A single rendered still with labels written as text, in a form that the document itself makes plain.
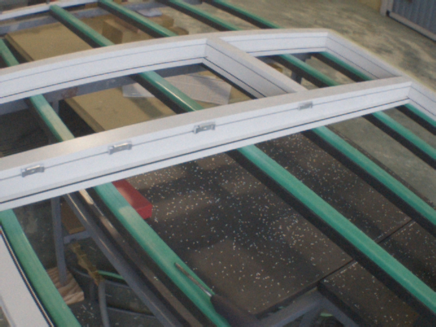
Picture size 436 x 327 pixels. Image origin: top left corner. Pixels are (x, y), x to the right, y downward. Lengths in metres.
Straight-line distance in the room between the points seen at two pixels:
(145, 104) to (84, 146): 0.83
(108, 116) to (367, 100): 0.80
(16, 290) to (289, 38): 1.36
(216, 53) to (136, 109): 0.36
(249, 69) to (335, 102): 0.25
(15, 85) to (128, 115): 0.53
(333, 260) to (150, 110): 0.78
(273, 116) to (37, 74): 0.59
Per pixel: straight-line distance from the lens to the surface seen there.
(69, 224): 1.77
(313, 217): 1.03
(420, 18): 7.47
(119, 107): 1.74
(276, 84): 1.35
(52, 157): 0.93
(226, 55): 1.49
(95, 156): 0.97
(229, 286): 1.20
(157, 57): 1.48
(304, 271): 1.29
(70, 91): 1.44
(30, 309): 0.66
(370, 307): 1.26
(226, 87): 1.95
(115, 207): 0.93
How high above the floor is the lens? 1.44
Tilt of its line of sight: 32 degrees down
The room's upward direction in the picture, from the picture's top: 9 degrees clockwise
